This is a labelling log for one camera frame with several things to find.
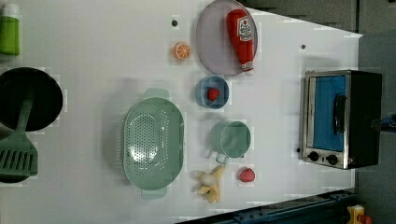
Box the black steel toaster oven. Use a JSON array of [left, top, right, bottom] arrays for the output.
[[302, 70, 382, 170]]

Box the red strawberry toy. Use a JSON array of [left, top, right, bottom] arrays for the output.
[[206, 88, 219, 102]]

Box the blue small bowl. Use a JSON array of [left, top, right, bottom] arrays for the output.
[[195, 76, 230, 109]]

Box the green oval colander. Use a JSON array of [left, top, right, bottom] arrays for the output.
[[122, 89, 184, 200]]

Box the orange slice toy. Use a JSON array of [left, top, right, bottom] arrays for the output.
[[173, 42, 191, 60]]

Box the peeled banana toy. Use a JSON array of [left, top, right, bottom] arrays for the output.
[[195, 165, 225, 203]]

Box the lilac round plate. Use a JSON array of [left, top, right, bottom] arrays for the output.
[[195, 0, 258, 76]]

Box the red round fruit toy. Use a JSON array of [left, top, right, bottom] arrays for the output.
[[239, 168, 256, 183]]

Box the red ketchup bottle toy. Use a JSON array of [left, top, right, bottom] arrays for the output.
[[226, 9, 254, 76]]

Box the black frying pan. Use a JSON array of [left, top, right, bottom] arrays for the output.
[[0, 66, 64, 133]]

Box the green slotted spatula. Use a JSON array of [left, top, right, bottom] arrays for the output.
[[0, 99, 38, 183]]

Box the green bottle white cap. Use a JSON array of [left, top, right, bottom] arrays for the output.
[[0, 4, 20, 56]]

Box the green cup with handle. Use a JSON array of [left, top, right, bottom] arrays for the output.
[[209, 120, 251, 165]]

